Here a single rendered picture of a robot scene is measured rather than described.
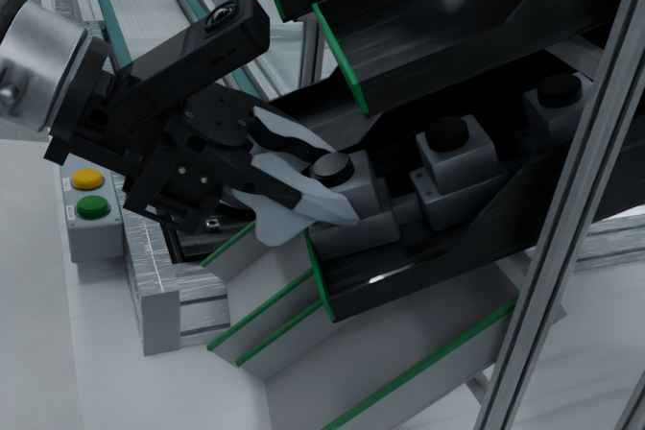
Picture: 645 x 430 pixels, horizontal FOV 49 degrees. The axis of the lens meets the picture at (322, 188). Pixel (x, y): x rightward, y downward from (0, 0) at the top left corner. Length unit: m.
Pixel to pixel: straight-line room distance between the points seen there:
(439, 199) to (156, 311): 0.46
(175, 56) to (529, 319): 0.29
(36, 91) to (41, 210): 0.73
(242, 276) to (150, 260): 0.15
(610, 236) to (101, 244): 0.76
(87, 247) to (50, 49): 0.56
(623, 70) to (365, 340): 0.35
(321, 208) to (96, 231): 0.54
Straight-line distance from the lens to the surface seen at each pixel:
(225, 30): 0.43
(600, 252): 1.19
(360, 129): 0.64
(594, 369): 1.03
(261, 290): 0.76
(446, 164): 0.49
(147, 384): 0.89
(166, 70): 0.44
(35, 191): 1.22
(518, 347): 0.52
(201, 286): 0.86
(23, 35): 0.46
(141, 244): 0.92
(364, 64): 0.45
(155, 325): 0.88
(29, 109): 0.46
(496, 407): 0.56
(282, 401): 0.68
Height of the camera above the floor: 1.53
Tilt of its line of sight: 33 degrees down
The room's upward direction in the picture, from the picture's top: 7 degrees clockwise
